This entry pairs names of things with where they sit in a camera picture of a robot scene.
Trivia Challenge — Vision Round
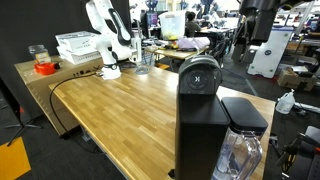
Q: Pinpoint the black coffee maker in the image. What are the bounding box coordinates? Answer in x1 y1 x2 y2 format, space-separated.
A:
174 54 231 180

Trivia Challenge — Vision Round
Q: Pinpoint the clear round dish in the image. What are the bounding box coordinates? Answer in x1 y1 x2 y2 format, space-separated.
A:
134 64 151 75

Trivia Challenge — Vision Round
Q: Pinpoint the wooden background table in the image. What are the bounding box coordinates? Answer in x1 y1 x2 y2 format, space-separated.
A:
145 45 210 62

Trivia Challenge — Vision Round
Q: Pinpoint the purple cloth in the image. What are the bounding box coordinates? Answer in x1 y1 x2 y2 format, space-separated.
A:
175 36 211 51

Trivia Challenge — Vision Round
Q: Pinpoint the clear storage bin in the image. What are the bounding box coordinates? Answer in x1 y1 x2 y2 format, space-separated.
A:
158 9 187 41

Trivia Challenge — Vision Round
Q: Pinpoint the seated person dark hair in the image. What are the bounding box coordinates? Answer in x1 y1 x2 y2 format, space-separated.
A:
184 11 202 38

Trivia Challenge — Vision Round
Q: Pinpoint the clear water tank black lid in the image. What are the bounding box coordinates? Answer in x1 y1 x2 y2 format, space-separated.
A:
211 96 270 180

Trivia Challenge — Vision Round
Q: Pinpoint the white machine base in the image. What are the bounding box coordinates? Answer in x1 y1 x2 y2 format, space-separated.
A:
246 25 295 80

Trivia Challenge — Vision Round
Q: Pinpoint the red emergency stop button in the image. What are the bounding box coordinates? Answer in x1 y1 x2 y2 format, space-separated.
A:
33 61 61 76

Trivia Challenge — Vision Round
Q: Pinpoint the large cardboard box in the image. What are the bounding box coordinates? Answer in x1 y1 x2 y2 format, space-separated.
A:
14 54 105 138

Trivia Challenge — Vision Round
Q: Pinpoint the black overhead equipment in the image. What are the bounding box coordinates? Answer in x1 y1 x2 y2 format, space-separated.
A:
238 0 303 47

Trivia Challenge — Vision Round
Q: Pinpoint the white plastic jug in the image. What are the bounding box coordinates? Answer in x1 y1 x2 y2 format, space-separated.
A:
275 88 297 115

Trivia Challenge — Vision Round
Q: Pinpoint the clear plastic container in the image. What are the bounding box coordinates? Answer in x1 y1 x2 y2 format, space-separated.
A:
27 44 52 65

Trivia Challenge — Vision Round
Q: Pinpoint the small cardboard box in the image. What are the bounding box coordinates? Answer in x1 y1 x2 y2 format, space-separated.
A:
276 66 318 93

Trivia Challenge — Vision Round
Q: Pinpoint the black tripod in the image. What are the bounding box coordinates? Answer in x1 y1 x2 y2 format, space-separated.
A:
0 75 43 148

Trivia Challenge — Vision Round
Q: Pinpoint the orange floor mat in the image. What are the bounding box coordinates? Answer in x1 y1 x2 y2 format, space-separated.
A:
0 136 32 180

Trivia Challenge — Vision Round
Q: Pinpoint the black cable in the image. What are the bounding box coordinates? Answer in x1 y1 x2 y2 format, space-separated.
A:
48 71 103 141

